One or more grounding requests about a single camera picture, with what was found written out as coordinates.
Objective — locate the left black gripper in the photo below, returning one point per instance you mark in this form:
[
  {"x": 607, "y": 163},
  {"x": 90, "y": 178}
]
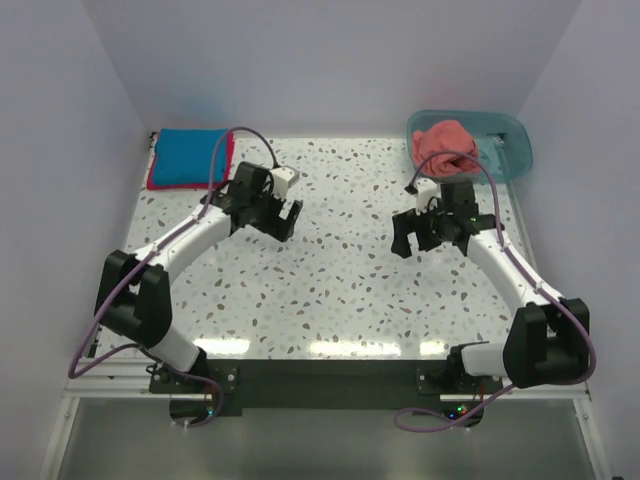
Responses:
[{"x": 277, "y": 227}]

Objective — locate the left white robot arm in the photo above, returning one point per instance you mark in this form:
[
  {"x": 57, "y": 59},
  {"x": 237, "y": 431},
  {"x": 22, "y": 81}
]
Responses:
[{"x": 134, "y": 299}]

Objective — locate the folded blue t shirt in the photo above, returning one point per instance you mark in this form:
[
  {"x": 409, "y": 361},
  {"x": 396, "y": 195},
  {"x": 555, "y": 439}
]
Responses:
[{"x": 192, "y": 156}]

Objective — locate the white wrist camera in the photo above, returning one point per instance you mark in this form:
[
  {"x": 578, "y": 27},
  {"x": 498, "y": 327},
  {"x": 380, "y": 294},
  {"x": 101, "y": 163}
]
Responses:
[
  {"x": 423, "y": 190},
  {"x": 283, "y": 179}
]

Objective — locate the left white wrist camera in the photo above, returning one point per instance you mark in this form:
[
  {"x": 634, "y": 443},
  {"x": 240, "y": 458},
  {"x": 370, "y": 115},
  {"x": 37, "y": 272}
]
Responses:
[{"x": 283, "y": 179}]

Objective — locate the folded red t shirt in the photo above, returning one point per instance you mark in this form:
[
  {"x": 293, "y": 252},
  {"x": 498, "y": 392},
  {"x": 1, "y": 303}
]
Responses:
[{"x": 227, "y": 165}]

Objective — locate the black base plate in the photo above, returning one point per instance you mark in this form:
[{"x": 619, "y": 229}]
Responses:
[{"x": 240, "y": 385}]

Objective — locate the aluminium frame rail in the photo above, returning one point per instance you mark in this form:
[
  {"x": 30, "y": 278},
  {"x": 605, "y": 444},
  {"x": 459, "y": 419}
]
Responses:
[{"x": 122, "y": 373}]

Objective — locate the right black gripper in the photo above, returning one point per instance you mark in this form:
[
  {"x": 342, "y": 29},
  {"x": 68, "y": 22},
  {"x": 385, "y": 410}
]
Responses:
[{"x": 408, "y": 222}]

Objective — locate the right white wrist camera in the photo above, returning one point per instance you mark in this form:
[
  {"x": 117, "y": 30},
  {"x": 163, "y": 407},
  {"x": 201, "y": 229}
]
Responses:
[{"x": 423, "y": 190}]

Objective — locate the teal plastic basin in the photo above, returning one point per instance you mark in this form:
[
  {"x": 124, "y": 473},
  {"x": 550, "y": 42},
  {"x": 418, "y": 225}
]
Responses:
[{"x": 503, "y": 142}]

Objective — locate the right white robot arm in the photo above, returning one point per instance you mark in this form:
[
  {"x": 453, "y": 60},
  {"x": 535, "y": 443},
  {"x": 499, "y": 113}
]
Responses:
[{"x": 548, "y": 342}]

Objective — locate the salmon pink t shirt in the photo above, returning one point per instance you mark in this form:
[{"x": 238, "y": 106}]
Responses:
[{"x": 444, "y": 150}]

